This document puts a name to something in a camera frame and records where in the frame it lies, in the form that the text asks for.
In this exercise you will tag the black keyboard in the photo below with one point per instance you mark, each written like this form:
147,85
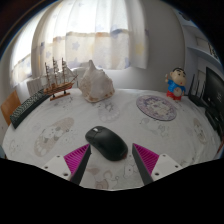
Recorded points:
28,107

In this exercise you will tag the white printed tablecloth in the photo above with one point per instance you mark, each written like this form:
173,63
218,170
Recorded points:
140,133

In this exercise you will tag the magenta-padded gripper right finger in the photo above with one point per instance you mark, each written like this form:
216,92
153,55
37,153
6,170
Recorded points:
146,157

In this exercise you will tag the black router with antennas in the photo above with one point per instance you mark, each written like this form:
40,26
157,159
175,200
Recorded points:
196,98

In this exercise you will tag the round purple printed mouse pad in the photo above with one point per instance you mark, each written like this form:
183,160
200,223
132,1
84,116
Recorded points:
156,107

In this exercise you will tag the black monitor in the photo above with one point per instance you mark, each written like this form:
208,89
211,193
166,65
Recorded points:
215,96

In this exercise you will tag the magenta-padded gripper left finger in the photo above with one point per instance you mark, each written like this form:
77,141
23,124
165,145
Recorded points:
77,157

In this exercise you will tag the black computer mouse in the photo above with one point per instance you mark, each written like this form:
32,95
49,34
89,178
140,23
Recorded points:
107,143

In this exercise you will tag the white star-print curtain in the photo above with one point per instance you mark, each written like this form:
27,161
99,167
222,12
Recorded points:
93,43

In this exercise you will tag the cartoon boy figure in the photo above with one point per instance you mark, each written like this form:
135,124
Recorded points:
175,87

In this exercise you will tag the orange wooden chair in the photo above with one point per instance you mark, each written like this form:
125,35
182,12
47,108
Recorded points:
10,106

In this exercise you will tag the white wall shelf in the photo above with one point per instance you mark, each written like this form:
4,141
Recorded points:
200,46

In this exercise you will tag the large white conch shell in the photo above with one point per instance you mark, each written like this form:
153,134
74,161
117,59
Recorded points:
96,85

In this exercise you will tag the wooden model sailing ship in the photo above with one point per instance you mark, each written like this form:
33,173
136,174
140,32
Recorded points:
58,87

